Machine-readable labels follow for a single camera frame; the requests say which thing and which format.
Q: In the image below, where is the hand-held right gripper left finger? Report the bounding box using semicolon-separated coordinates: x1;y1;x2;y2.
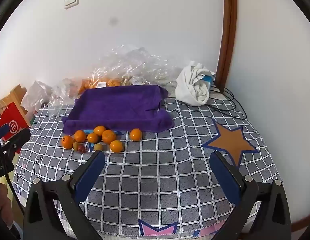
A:
23;150;106;240

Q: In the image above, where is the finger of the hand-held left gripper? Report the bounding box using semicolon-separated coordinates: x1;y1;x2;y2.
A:
0;124;31;154

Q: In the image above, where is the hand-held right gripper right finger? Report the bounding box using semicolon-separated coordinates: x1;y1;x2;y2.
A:
209;151;292;240

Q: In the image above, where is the purple towel lined tray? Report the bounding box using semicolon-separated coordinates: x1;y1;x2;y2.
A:
61;85;175;136

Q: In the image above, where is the person's left hand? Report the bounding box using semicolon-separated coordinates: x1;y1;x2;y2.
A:
0;182;14;229

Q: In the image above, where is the red paper bag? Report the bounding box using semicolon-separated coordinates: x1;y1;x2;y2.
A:
0;102;31;142

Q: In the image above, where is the cardboard box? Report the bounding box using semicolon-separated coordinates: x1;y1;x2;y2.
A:
5;84;29;115

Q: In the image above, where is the white plastic bag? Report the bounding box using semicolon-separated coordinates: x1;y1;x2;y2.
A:
21;80;54;114

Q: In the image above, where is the small clear plastic bag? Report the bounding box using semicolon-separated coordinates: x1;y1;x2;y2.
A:
48;78;83;117

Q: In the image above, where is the grey checkered star blanket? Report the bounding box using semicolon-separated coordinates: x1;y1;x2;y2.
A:
13;87;283;237

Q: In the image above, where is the bagged oranges pile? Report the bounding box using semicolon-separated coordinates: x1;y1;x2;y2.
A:
79;78;123;94

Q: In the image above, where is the white crumpled cloth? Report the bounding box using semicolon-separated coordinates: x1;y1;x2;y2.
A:
175;60;217;106

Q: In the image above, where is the large clear plastic bag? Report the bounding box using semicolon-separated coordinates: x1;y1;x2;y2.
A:
91;44;182;90

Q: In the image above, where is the brown wooden door frame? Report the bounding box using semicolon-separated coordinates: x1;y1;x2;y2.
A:
216;0;238;91

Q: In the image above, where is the white light switch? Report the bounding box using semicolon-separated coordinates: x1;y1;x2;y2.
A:
64;0;80;10

